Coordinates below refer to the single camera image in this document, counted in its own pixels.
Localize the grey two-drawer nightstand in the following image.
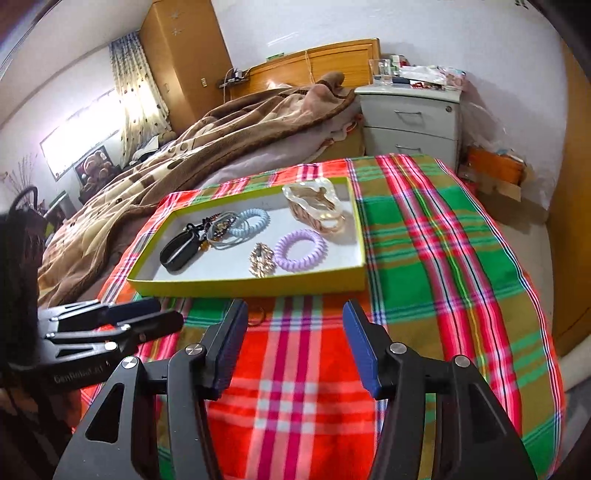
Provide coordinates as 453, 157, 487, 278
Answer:
356, 85, 462, 171

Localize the black cord with round charm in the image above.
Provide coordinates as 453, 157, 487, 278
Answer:
184, 215, 223, 245

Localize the beige translucent hair claw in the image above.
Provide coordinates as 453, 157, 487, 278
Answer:
283, 177, 345, 234

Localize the clutter on nightstand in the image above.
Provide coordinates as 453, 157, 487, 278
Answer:
369, 55, 467, 91

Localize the orange box on floor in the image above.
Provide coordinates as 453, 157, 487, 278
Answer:
466, 147, 527, 202

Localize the light blue spiral hair tie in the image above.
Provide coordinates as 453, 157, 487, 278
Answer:
227, 207, 271, 239

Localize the black wristband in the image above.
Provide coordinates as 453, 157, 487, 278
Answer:
159, 229, 202, 272

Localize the patterned window curtain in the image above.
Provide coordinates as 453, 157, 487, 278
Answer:
108, 31, 171, 163

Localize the brown paw print blanket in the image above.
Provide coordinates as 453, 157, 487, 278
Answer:
38, 72, 356, 308

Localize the wooden headboard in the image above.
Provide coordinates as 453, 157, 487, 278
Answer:
225, 38, 381, 99

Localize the wooden wardrobe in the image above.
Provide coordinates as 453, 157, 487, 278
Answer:
139, 0, 231, 134

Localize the yellow-green shallow box tray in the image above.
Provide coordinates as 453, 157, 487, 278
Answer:
127, 177, 367, 298

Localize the purple spiral hair tie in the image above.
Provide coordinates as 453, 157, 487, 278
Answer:
272, 228, 329, 273

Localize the wooden door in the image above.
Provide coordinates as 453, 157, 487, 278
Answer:
547, 45, 590, 356

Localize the grey elastic hair band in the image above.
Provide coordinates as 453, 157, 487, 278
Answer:
205, 212, 252, 250

